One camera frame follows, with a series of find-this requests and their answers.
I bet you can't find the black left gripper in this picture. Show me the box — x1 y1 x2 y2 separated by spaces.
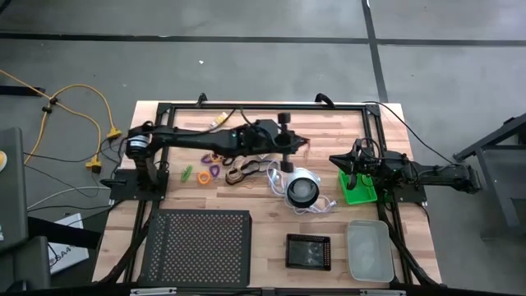
245 111 311 174

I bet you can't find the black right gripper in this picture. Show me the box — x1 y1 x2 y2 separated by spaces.
329 137 390 192

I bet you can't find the thin red rubber band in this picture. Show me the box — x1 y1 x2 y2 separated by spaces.
299 137 312 161

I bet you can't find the wide tan rubber band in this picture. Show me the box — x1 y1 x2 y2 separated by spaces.
224 158 264 187

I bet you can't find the yellow staples packet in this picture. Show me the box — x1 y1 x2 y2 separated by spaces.
208 111 229 129

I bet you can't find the white desk lamp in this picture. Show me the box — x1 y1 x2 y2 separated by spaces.
284 167 322 209

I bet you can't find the grey desk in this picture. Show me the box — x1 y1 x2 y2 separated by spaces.
0 127 30 252

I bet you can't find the green plastic basket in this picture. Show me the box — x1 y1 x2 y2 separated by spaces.
337 168 379 206

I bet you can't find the black mesh tray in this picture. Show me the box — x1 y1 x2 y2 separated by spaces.
285 233 332 272

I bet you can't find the black perforated metal riser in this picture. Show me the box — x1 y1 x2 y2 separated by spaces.
137 208 252 288

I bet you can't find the black metal cart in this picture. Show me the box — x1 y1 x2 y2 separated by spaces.
453 111 526 240

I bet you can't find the black flat bar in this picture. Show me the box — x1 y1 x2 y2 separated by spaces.
27 216 103 250

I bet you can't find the white printed box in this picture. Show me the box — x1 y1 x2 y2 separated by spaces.
48 212 90 275

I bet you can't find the black floor bar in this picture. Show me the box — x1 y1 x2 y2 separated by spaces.
0 85 46 98

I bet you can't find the dark grey chair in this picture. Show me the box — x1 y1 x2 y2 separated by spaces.
0 235 53 293

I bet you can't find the white power cable with plug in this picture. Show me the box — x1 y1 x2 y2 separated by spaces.
265 160 339 215

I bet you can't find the black aluminium rig frame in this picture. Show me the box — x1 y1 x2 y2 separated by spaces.
96 93 443 289

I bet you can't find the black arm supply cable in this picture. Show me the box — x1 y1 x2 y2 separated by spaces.
363 100 455 165

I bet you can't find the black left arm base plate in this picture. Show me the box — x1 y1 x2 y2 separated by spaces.
99 167 170 202

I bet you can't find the yellow extension cable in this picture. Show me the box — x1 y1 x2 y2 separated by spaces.
48 84 123 141
0 68 104 173

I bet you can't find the black floor cable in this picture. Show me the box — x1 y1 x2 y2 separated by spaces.
23 137 127 164
23 163 104 199

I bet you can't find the grey floor cable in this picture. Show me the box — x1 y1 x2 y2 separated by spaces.
26 185 113 211

